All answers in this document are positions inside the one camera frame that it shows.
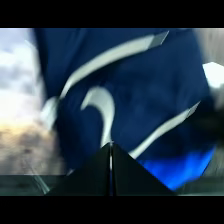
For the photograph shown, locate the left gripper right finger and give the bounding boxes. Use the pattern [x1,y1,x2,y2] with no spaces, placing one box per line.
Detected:
[111,142,176,197]

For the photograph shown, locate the navy blue garment white stripes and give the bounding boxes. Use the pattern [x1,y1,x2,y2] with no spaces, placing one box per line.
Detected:
[33,27,218,192]

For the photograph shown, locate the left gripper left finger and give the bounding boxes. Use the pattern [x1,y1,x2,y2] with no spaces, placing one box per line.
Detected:
[46,141,112,197]

